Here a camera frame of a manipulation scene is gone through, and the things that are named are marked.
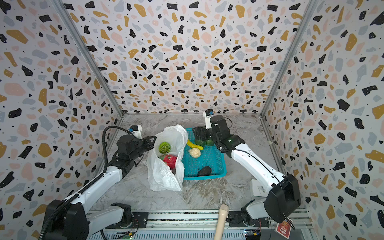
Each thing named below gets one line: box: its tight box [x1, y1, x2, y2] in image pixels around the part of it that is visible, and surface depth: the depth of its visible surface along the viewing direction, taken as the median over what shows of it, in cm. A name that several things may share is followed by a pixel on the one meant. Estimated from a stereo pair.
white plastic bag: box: [146, 124, 188, 192], surface depth 76 cm
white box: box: [250, 179, 268, 199], surface depth 81 cm
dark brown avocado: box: [197, 166, 212, 177], surface depth 89 cm
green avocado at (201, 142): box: [195, 139, 207, 147], surface depth 101 cm
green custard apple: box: [158, 141, 172, 154], surface depth 97 cm
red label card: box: [275, 217, 293, 240], surface depth 72 cm
